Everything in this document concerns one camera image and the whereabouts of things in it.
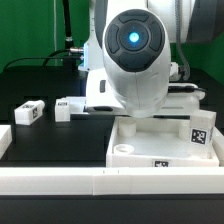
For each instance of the white U-shaped obstacle fence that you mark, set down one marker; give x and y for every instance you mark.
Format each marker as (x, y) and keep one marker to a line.
(110, 181)

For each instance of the white marker base plate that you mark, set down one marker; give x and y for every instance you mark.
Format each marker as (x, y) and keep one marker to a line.
(77, 104)

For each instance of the white square tabletop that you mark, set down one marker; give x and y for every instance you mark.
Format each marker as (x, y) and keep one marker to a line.
(153, 142)

